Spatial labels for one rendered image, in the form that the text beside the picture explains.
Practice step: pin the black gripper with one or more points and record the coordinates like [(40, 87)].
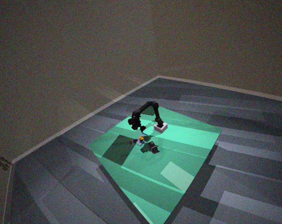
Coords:
[(141, 127)]

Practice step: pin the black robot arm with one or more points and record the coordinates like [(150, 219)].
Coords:
[(137, 114)]

